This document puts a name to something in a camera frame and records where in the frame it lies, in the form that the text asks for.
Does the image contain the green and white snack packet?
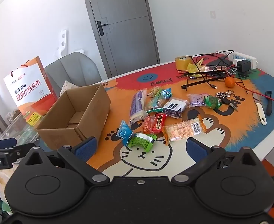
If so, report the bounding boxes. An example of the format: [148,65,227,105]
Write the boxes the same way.
[144,93,165,113]

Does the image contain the bright green snack packet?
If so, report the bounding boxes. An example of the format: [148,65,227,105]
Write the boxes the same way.
[128,132,158,152]

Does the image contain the clear plastic clamshell container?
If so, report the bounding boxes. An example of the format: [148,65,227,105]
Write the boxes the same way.
[0,108,43,150]

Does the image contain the long purple snack packet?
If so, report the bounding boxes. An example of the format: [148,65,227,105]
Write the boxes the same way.
[129,89,149,123]

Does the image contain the grey chair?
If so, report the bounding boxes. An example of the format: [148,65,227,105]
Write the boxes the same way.
[44,51,103,98]

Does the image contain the black charger plug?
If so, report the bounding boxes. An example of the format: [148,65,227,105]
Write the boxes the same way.
[237,60,251,73]

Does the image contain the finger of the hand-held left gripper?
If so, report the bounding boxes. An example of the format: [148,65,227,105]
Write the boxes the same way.
[0,134,18,149]
[1,142,42,163]

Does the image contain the long orange bread packet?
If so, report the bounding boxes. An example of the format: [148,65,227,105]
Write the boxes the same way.
[162,117,207,145]

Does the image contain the black folding stand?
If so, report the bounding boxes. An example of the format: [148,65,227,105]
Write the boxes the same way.
[181,70,228,90]

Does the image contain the red cable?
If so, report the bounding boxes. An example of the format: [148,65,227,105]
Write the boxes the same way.
[235,75,274,108]

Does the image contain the black flat device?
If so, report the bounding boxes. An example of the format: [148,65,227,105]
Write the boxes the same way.
[208,58,233,67]

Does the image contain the dotted beige pillow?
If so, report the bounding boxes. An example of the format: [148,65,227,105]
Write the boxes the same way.
[60,80,78,97]

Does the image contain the white and orange paper bag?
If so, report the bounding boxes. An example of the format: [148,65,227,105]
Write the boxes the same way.
[3,56,58,117]

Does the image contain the black and white bean packet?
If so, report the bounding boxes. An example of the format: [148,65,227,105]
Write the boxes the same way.
[162,99,189,119]

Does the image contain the yellow crumpled wrapper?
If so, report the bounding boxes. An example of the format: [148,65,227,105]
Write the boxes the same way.
[187,63,201,77]

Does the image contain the grey door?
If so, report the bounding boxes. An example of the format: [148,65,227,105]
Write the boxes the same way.
[80,0,161,78]

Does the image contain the yellow tape roll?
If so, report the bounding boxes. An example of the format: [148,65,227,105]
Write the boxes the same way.
[175,56,193,71]

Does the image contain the black door handle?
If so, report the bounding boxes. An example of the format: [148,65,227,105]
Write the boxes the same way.
[97,17,109,36]

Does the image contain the blue snack packet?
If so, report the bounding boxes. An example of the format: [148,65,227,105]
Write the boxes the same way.
[117,120,134,147]

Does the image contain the orange-red snack packet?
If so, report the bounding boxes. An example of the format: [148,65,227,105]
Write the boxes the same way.
[142,115,156,133]

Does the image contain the small purple snack packet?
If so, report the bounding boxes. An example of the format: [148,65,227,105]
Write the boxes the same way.
[187,93,207,108]

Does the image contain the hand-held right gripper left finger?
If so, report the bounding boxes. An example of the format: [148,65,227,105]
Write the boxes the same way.
[22,136,110,186]

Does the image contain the colourful cartoon table mat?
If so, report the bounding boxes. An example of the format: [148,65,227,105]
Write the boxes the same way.
[38,57,274,178]

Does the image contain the black cables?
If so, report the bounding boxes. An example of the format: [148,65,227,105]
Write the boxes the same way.
[191,50,235,89]

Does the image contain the white-handled knife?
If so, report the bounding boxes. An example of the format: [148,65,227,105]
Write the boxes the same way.
[252,92,267,126]

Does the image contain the white power strip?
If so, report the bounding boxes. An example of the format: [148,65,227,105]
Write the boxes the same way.
[230,52,259,69]

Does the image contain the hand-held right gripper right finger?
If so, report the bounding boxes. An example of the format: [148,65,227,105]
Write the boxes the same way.
[171,137,262,187]

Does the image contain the dark green candy packet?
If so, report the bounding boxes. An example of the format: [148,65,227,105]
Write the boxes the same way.
[203,95,221,109]

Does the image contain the red snack packet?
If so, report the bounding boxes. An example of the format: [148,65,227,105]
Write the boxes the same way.
[152,113,168,133]

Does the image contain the cardboard box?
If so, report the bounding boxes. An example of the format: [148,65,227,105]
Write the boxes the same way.
[36,83,111,151]

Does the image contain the small beige candy packet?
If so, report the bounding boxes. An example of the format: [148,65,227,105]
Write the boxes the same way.
[148,86,161,97]

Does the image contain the teal snack packet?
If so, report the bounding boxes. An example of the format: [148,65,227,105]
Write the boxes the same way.
[160,88,173,99]

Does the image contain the bunch of keys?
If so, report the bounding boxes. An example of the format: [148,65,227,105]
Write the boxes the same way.
[215,90,239,111]

